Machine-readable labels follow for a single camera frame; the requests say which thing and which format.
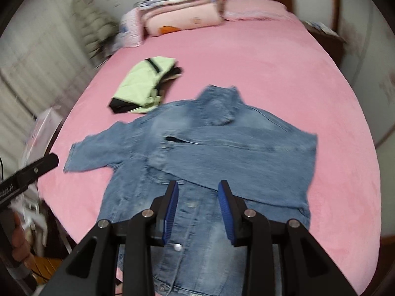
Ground folded pink flower-print quilt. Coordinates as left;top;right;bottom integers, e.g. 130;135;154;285
144;0;225;37

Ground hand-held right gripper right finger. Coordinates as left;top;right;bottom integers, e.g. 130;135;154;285
217;180;358;296

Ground light green and black garment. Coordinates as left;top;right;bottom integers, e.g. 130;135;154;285
108;56;183;114

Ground blue denim jeans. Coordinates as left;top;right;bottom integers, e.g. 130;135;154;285
63;85;318;296

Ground pink blue-print pillow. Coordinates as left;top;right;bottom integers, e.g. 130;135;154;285
117;9;146;49

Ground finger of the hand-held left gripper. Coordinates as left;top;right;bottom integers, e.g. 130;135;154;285
15;153;59;192

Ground grey-green cloth pile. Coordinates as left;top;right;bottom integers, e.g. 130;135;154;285
70;0;116;60

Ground wooden stool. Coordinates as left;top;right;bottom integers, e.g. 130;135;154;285
29;253;65;286

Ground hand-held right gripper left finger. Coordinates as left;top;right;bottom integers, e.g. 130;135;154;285
37;180;179;296

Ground dark wooden nightstand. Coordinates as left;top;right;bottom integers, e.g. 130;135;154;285
304;20;347;66

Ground white cardboard box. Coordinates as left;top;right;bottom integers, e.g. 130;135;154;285
25;107;64;162

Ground person's left hand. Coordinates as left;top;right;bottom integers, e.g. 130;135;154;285
12;214;33;269

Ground pink bed blanket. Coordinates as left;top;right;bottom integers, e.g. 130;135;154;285
37;0;389;296

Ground white curtain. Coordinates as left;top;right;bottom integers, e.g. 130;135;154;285
0;26;95;176

